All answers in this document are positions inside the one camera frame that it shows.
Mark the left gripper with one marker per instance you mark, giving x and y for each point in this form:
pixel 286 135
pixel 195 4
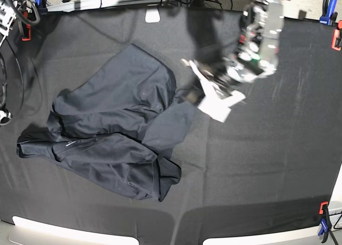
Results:
pixel 215 103

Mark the dark navy t-shirt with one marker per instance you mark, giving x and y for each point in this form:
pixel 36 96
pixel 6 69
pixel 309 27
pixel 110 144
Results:
pixel 118 130

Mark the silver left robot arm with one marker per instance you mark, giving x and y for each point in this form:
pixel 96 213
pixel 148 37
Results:
pixel 256 53

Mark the black table cover cloth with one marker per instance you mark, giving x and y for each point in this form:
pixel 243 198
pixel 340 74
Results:
pixel 266 169

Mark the orange clamp far right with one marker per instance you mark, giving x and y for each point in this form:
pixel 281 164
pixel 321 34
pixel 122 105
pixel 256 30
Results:
pixel 336 39

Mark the blue clamp far right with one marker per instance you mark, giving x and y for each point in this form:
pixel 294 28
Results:
pixel 329 15

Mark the orange blue clamp near right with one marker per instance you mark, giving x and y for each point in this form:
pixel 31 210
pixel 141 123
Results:
pixel 325 224

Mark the orange black clamp far left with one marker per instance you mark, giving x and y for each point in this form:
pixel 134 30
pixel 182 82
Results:
pixel 25 31

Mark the blue clamp far left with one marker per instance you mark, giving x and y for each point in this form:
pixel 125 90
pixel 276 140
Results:
pixel 40 0

